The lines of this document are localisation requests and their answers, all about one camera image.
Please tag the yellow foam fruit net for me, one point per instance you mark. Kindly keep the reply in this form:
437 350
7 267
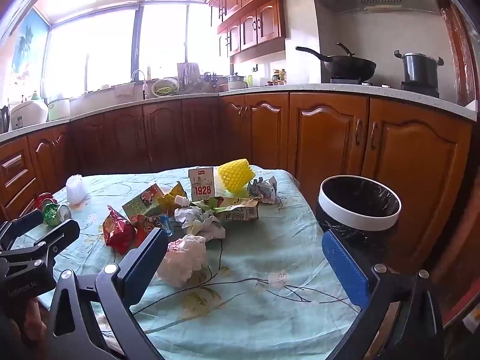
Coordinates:
236 176

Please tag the small white bottle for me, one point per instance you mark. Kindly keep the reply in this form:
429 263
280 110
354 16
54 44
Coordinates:
182 200

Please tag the yellow snack packet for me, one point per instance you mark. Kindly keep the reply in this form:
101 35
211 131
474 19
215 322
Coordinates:
167 200

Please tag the red jelly cup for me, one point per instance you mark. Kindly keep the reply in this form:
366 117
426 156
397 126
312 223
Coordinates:
44 199

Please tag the chrome faucet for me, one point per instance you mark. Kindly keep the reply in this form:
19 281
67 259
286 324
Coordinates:
142 80

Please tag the seasoning jars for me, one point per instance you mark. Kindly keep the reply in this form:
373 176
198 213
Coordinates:
277 77

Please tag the cartoon printed snack box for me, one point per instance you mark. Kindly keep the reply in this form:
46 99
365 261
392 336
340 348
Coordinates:
144 200

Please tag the utensil rack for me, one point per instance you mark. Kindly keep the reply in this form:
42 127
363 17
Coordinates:
188 75

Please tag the speckled white countertop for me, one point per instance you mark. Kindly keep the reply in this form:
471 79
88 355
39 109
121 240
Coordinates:
262 89

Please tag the dark steel pot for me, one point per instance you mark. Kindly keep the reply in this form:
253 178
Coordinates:
420 67

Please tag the gas stove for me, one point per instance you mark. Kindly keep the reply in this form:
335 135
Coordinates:
420 89

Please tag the green red can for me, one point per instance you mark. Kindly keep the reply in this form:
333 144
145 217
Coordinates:
56 214

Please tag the knife block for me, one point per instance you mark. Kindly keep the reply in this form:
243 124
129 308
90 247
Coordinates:
210 81

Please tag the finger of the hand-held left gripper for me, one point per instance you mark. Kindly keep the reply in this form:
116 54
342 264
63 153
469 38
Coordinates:
56 234
26 221

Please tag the white rice cooker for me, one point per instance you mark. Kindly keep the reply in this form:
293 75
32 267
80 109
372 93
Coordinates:
28 114

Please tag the green drink carton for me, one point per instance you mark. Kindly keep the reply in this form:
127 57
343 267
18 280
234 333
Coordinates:
240 212

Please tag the red snack packet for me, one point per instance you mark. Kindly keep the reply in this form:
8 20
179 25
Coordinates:
118 232

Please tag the blue and red wrapper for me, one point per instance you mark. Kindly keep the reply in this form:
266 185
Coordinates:
157 225

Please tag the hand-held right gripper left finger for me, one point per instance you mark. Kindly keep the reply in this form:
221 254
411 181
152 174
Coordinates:
144 266

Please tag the crumpled printed paper ball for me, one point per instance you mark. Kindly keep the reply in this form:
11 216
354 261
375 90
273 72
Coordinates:
264 191

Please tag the colander with green vegetables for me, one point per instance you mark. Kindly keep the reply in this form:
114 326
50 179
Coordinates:
165 88

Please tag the wooden wall cabinets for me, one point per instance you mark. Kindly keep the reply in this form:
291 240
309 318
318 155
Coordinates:
258 18

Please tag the wooden base cabinets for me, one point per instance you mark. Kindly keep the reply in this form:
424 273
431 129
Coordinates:
326 135

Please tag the crumpled white paper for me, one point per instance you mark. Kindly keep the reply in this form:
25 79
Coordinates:
198 223

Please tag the wall poster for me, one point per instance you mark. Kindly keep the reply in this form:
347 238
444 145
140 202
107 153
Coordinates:
28 45

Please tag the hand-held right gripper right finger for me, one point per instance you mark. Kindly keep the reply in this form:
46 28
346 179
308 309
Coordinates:
347 275

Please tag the white electric cooker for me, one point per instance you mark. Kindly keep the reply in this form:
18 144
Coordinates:
59 109

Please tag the white plastic bag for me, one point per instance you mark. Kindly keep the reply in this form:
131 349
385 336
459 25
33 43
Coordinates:
185 260

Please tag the white foam fruit net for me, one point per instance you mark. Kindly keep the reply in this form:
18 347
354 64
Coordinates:
77 191

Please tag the black wok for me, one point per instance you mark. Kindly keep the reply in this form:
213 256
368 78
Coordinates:
350 65

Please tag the kitchen window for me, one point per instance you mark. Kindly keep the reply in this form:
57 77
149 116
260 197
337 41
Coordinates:
101 45

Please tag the white and red milk carton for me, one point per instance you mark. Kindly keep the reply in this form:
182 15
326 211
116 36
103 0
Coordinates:
201 185

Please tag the person's left hand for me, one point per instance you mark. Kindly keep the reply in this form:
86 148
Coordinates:
32 320

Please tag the black bin with white rim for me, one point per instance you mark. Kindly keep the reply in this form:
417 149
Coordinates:
358 217

